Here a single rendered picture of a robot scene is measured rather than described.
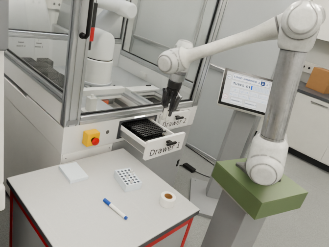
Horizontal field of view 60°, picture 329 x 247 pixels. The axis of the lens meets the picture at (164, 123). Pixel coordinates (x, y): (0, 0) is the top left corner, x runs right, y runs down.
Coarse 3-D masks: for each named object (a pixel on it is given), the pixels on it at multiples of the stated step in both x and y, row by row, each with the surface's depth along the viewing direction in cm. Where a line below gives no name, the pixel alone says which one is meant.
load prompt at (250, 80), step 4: (236, 76) 223; (240, 76) 224; (244, 76) 224; (240, 80) 223; (244, 80) 223; (248, 80) 223; (252, 80) 223; (256, 80) 223; (260, 80) 224; (256, 84) 222; (260, 84) 223; (264, 84) 223; (268, 84) 223
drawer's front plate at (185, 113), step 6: (162, 114) 179; (174, 114) 186; (180, 114) 190; (186, 114) 195; (162, 120) 179; (174, 120) 188; (180, 120) 193; (186, 120) 199; (168, 126) 187; (174, 126) 192
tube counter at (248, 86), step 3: (246, 84) 222; (246, 87) 221; (249, 87) 221; (252, 87) 222; (255, 87) 222; (258, 87) 222; (252, 90) 221; (255, 90) 221; (258, 90) 221; (261, 90) 221; (264, 90) 221; (267, 90) 222; (264, 93) 221; (267, 93) 221
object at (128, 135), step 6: (150, 120) 176; (162, 126) 170; (120, 132) 159; (126, 132) 156; (168, 132) 167; (126, 138) 156; (132, 138) 153; (138, 138) 150; (132, 144) 153; (138, 144) 150; (144, 144) 147
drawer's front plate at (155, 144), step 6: (180, 132) 160; (156, 138) 147; (162, 138) 149; (168, 138) 152; (174, 138) 156; (180, 138) 160; (150, 144) 143; (156, 144) 147; (162, 144) 150; (180, 144) 163; (144, 150) 144; (150, 150) 145; (162, 150) 153; (168, 150) 157; (174, 150) 162; (144, 156) 145; (150, 156) 148; (156, 156) 152
